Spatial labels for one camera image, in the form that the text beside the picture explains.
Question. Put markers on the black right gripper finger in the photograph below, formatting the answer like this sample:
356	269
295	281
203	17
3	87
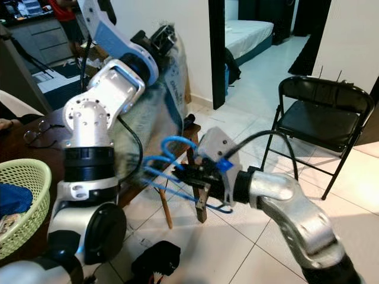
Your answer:
185	170
188	180

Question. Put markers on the black folding chair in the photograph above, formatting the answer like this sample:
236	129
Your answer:
323	118

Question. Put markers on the blue garment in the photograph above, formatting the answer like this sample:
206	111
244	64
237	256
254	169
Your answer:
12	200

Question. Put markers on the standing person dark shorts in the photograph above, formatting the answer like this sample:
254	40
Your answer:
65	15

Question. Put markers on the black rimmed glasses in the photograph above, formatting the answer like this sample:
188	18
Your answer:
41	136

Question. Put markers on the silver left arm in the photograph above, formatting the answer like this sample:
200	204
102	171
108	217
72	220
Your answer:
95	112

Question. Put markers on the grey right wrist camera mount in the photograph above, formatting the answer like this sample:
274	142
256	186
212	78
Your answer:
216	145

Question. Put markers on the grey-green shorts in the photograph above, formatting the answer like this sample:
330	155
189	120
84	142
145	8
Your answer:
160	118

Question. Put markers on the blue plastic hanger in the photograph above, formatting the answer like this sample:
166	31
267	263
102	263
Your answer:
177	140

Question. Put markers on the white bed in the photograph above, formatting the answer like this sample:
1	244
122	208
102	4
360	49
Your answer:
249	35

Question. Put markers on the black door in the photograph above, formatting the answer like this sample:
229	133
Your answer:
314	32

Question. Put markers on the grey cabinet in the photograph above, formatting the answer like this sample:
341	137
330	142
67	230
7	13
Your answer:
29	44

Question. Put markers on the green plastic laundry basket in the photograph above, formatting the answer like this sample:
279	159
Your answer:
29	189

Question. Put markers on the silver right arm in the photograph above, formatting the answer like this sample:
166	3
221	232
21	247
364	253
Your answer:
296	207

